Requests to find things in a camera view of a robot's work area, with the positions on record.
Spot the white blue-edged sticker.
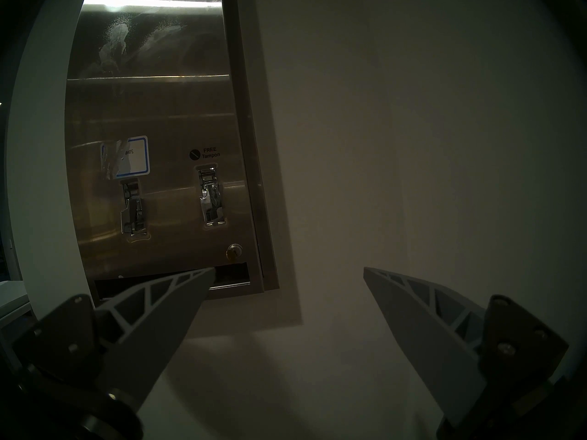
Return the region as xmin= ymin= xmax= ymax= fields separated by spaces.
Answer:
xmin=101 ymin=136 xmax=150 ymax=179

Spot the stainless steel wall dispenser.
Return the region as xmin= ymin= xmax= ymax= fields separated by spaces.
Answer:
xmin=64 ymin=0 xmax=280 ymax=303

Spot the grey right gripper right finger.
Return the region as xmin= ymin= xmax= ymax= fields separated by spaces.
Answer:
xmin=364 ymin=267 xmax=569 ymax=426

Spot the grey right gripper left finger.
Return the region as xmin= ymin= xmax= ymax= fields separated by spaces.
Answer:
xmin=14 ymin=267 xmax=216 ymax=412

